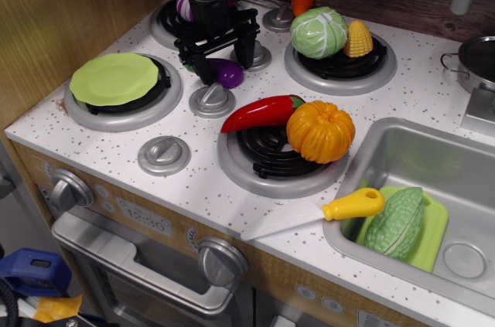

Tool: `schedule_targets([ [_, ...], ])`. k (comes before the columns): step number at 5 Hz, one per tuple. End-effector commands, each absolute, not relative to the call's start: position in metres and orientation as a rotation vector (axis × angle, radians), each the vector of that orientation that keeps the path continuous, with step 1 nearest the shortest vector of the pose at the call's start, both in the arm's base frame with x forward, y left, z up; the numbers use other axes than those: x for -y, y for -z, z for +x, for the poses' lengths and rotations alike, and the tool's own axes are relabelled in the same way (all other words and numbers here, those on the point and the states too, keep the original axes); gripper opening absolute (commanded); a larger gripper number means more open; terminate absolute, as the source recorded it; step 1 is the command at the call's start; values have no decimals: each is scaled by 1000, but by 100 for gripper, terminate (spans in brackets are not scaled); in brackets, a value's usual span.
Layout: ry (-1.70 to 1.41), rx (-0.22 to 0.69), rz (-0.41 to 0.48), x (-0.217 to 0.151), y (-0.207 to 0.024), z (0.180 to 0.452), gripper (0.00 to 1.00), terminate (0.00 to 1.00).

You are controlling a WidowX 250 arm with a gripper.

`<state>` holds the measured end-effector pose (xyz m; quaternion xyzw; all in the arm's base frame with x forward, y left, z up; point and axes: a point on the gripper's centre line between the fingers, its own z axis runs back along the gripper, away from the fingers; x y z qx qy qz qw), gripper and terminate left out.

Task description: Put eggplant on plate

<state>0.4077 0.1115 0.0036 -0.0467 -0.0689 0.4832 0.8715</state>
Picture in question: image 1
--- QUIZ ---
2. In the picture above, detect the yellow cloth scrap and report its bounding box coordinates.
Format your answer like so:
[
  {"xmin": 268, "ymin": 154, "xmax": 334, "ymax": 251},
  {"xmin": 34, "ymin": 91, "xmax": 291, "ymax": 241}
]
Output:
[{"xmin": 33, "ymin": 295, "xmax": 83, "ymax": 323}]

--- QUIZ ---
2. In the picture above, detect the left oven dial knob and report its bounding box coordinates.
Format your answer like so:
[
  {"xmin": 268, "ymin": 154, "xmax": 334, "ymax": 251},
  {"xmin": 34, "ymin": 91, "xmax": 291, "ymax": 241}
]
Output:
[{"xmin": 49, "ymin": 169, "xmax": 95, "ymax": 212}]

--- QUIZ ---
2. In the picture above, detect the purple toy eggplant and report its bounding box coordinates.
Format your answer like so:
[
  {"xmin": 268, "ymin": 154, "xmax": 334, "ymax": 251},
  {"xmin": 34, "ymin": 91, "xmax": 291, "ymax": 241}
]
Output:
[{"xmin": 207, "ymin": 58, "xmax": 244, "ymax": 89}]

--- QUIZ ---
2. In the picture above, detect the green toy bitter gourd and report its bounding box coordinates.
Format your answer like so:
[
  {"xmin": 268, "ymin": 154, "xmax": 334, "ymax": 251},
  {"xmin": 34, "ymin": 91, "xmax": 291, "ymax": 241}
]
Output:
[{"xmin": 364, "ymin": 187, "xmax": 425, "ymax": 260}]

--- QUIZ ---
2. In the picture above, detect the purple white toy onion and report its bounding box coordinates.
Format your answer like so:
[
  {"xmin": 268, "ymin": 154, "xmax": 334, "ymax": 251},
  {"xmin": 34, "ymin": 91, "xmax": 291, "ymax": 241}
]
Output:
[{"xmin": 176, "ymin": 0, "xmax": 194, "ymax": 22}]

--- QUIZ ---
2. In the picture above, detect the silver stovetop knob upper middle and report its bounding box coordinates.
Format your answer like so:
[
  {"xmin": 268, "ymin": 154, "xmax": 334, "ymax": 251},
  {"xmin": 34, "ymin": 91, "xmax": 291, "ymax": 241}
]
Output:
[{"xmin": 229, "ymin": 39, "xmax": 272, "ymax": 72}]

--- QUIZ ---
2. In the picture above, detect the orange toy pumpkin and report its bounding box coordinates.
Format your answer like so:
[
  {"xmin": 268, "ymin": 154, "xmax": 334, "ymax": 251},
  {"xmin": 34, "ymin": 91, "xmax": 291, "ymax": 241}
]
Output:
[{"xmin": 286, "ymin": 100, "xmax": 356, "ymax": 165}]

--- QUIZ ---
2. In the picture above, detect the green toy cabbage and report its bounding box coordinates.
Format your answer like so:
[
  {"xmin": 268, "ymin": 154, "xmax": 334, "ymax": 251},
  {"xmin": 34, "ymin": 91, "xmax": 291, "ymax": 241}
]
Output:
[{"xmin": 290, "ymin": 6, "xmax": 348, "ymax": 60}]

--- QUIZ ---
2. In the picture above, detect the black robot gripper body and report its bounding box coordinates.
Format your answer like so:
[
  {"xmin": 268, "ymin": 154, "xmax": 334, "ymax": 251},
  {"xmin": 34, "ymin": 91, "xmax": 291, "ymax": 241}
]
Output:
[{"xmin": 174, "ymin": 8, "xmax": 259, "ymax": 66}]

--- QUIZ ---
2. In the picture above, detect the yellow toy corn cob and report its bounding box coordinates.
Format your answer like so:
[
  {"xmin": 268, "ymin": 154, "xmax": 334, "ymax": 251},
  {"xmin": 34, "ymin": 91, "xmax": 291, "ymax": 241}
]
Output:
[{"xmin": 343, "ymin": 20, "xmax": 374, "ymax": 58}]

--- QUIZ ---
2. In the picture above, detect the silver oven door handle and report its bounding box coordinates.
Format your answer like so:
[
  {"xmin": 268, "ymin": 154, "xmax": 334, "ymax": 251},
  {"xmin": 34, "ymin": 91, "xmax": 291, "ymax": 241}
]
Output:
[{"xmin": 52, "ymin": 213, "xmax": 234, "ymax": 325}]

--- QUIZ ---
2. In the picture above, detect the oven clock display panel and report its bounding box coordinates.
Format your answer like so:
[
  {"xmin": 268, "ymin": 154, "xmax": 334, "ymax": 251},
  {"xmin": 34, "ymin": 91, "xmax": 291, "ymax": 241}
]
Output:
[{"xmin": 117, "ymin": 198, "xmax": 173, "ymax": 237}]

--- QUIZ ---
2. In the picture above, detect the orange toy carrot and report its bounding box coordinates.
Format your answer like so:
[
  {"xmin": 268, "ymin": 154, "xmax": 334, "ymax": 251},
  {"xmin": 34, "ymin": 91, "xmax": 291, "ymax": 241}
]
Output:
[{"xmin": 291, "ymin": 0, "xmax": 315, "ymax": 17}]

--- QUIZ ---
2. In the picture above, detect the oven dial knob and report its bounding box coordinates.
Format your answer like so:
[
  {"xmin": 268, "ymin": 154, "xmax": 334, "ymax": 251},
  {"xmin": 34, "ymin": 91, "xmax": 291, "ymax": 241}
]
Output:
[
  {"xmin": 197, "ymin": 236, "xmax": 248, "ymax": 287},
  {"xmin": 49, "ymin": 169, "xmax": 95, "ymax": 212}
]

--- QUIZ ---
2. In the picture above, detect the yellow handled toy knife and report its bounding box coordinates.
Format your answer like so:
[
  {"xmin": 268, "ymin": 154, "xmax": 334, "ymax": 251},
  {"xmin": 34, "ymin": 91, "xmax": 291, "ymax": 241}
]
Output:
[{"xmin": 241, "ymin": 188, "xmax": 385, "ymax": 241}]

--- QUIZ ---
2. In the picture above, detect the back right stove burner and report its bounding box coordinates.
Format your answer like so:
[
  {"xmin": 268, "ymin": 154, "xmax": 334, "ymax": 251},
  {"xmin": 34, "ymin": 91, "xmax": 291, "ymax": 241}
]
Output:
[{"xmin": 284, "ymin": 34, "xmax": 398, "ymax": 96}]

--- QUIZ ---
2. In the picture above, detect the front right stove burner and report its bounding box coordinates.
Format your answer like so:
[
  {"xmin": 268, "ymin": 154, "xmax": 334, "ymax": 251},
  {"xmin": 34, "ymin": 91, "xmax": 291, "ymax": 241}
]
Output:
[{"xmin": 217, "ymin": 126, "xmax": 349, "ymax": 199}]

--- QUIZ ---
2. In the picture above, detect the silver stovetop knob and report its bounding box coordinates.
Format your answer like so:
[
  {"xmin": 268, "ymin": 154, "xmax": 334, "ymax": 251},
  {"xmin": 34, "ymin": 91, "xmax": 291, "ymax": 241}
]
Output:
[
  {"xmin": 189, "ymin": 83, "xmax": 236, "ymax": 119},
  {"xmin": 262, "ymin": 3, "xmax": 295, "ymax": 32},
  {"xmin": 229, "ymin": 39, "xmax": 272, "ymax": 72},
  {"xmin": 138, "ymin": 135, "xmax": 191, "ymax": 176}
]

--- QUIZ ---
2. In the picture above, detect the right oven dial knob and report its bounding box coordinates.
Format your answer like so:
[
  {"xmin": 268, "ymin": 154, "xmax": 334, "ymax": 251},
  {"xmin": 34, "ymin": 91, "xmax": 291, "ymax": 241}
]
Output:
[{"xmin": 197, "ymin": 236, "xmax": 248, "ymax": 287}]

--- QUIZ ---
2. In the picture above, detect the front left stove burner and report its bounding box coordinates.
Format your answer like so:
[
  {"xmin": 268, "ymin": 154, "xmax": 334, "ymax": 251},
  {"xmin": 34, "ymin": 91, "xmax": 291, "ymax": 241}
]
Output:
[{"xmin": 64, "ymin": 53, "xmax": 183, "ymax": 132}]

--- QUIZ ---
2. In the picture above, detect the blue clamp device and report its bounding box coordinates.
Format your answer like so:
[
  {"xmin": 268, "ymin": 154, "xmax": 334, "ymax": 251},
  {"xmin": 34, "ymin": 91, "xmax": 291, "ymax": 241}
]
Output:
[{"xmin": 1, "ymin": 248, "xmax": 72, "ymax": 297}]

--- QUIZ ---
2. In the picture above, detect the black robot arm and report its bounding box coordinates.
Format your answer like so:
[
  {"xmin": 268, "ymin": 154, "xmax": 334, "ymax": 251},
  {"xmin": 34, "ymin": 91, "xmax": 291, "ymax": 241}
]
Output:
[{"xmin": 174, "ymin": 0, "xmax": 260, "ymax": 85}]

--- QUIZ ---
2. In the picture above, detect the silver stovetop knob lower middle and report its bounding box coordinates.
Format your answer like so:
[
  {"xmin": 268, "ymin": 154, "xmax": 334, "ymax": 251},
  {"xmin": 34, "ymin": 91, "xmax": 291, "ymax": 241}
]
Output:
[{"xmin": 189, "ymin": 83, "xmax": 236, "ymax": 119}]

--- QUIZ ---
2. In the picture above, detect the silver stovetop knob front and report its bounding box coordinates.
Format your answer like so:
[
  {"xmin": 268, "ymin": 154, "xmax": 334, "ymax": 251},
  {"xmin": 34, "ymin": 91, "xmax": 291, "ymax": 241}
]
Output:
[{"xmin": 138, "ymin": 135, "xmax": 191, "ymax": 176}]

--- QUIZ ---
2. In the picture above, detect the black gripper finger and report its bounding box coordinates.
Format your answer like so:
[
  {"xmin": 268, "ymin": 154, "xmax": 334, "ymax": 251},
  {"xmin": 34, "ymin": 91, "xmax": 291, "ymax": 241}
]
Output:
[
  {"xmin": 192, "ymin": 53, "xmax": 213, "ymax": 86},
  {"xmin": 234, "ymin": 35, "xmax": 256, "ymax": 70}
]

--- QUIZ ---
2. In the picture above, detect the back left stove burner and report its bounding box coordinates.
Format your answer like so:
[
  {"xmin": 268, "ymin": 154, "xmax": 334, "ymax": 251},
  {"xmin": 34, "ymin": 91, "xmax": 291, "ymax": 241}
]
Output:
[{"xmin": 149, "ymin": 0, "xmax": 251, "ymax": 53}]

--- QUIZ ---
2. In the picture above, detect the silver toy sink basin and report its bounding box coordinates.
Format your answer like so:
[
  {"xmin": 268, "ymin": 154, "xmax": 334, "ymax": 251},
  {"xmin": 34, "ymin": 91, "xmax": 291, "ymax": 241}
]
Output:
[{"xmin": 323, "ymin": 118, "xmax": 494, "ymax": 315}]

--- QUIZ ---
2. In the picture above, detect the silver toy pot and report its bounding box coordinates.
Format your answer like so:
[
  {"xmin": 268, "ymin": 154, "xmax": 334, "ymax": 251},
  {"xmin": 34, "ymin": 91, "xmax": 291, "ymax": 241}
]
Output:
[{"xmin": 440, "ymin": 36, "xmax": 495, "ymax": 94}]

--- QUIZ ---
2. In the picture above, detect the silver stovetop knob far back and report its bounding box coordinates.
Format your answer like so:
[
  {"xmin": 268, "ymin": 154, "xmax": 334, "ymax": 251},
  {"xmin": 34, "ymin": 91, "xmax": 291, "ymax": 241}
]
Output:
[{"xmin": 262, "ymin": 3, "xmax": 295, "ymax": 32}]

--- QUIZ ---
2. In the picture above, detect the light green toy plate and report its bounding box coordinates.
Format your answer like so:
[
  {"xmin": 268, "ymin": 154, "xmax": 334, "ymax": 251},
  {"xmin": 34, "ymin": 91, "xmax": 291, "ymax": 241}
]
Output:
[{"xmin": 70, "ymin": 53, "xmax": 159, "ymax": 106}]

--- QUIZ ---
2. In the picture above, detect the red toy chili pepper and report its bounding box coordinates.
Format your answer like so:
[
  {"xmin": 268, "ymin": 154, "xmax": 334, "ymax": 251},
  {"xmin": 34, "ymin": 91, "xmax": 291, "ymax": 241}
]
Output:
[{"xmin": 220, "ymin": 94, "xmax": 305, "ymax": 134}]

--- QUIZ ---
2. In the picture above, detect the stove burner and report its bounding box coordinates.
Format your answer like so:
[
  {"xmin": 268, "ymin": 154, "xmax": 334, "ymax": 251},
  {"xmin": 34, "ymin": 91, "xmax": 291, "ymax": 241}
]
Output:
[
  {"xmin": 64, "ymin": 53, "xmax": 183, "ymax": 132},
  {"xmin": 217, "ymin": 126, "xmax": 349, "ymax": 199},
  {"xmin": 149, "ymin": 0, "xmax": 251, "ymax": 53},
  {"xmin": 284, "ymin": 34, "xmax": 398, "ymax": 96}
]

